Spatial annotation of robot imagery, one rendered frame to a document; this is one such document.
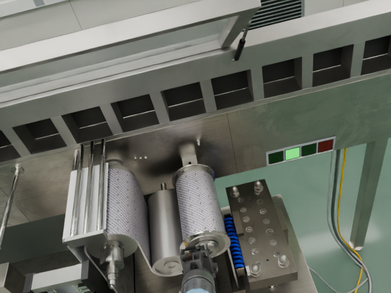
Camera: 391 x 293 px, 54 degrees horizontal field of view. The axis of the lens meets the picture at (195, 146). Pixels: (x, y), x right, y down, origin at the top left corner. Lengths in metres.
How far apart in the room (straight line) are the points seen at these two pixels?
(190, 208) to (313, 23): 0.64
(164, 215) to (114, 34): 0.77
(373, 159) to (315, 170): 1.06
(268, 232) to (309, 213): 1.29
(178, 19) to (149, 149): 0.75
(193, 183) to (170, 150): 0.16
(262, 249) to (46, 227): 0.82
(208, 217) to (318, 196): 1.72
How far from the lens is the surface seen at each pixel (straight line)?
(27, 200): 1.50
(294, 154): 1.43
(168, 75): 1.11
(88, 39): 0.61
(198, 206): 1.15
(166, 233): 1.22
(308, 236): 2.60
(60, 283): 1.01
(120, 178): 1.19
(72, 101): 1.17
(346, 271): 2.51
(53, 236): 1.68
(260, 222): 1.43
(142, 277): 1.56
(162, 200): 1.30
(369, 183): 2.04
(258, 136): 1.32
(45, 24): 3.70
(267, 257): 1.36
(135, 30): 0.60
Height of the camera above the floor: 2.24
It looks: 45 degrees down
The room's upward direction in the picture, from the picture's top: 16 degrees counter-clockwise
